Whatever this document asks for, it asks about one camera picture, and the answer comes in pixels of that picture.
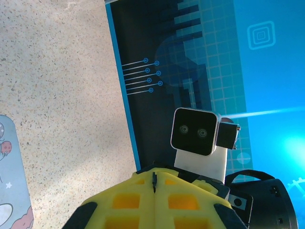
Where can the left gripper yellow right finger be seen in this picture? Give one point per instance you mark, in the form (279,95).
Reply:
(207,214)

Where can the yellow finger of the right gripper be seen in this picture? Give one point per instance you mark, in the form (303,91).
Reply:
(206,185)

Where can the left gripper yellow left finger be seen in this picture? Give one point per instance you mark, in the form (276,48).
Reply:
(102,214)

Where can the blue pink cartoon tin box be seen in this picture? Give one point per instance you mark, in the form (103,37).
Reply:
(14,167)

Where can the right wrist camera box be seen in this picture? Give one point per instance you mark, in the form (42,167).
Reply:
(194,133)

